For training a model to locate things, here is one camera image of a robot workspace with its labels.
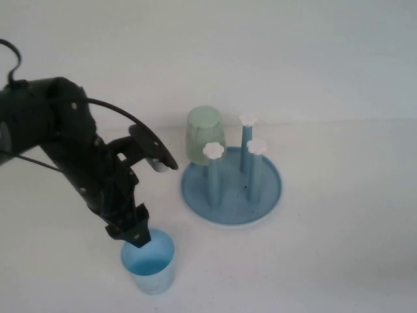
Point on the light green plastic cup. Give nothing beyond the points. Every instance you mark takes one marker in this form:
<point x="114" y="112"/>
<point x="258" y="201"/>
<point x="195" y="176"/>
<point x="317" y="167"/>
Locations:
<point x="202" y="137"/>

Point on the blue cup drying rack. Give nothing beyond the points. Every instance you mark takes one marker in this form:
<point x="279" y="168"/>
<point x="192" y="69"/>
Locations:
<point x="231" y="203"/>

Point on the light blue plastic cup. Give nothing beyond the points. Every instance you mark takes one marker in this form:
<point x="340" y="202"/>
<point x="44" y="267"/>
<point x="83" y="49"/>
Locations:
<point x="153" y="262"/>

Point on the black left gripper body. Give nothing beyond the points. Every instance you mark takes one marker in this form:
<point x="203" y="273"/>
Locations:
<point x="104" y="186"/>

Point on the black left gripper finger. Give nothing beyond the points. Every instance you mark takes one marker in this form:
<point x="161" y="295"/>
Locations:
<point x="140" y="239"/>
<point x="115" y="234"/>

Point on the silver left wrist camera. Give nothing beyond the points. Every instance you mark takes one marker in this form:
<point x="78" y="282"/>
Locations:
<point x="146" y="140"/>

